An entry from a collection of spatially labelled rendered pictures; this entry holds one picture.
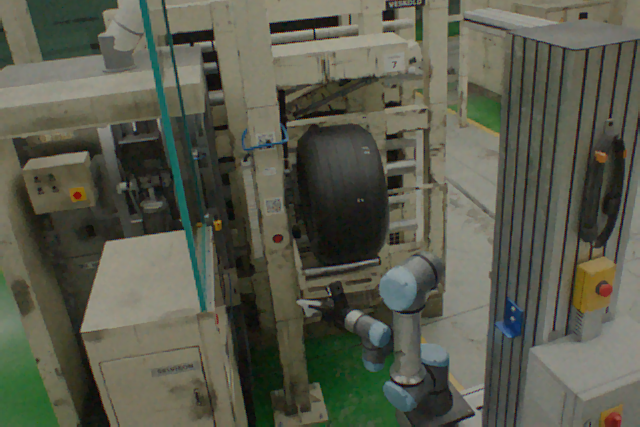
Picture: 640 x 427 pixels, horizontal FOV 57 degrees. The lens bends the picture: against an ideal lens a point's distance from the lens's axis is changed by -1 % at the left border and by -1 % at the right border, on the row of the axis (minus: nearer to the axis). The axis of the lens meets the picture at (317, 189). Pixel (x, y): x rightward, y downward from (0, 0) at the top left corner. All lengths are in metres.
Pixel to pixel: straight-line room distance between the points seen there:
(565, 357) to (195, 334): 1.06
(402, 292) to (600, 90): 0.76
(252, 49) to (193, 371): 1.16
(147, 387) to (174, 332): 0.23
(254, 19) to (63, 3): 9.29
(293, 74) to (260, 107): 0.31
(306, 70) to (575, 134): 1.40
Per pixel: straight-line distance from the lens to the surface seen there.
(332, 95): 2.77
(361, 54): 2.62
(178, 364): 1.96
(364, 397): 3.29
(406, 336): 1.88
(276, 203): 2.49
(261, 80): 2.30
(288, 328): 2.84
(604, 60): 1.46
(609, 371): 1.72
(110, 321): 1.92
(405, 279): 1.74
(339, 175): 2.32
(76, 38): 11.50
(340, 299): 2.10
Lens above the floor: 2.34
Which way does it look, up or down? 26 degrees down
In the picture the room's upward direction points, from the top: 5 degrees counter-clockwise
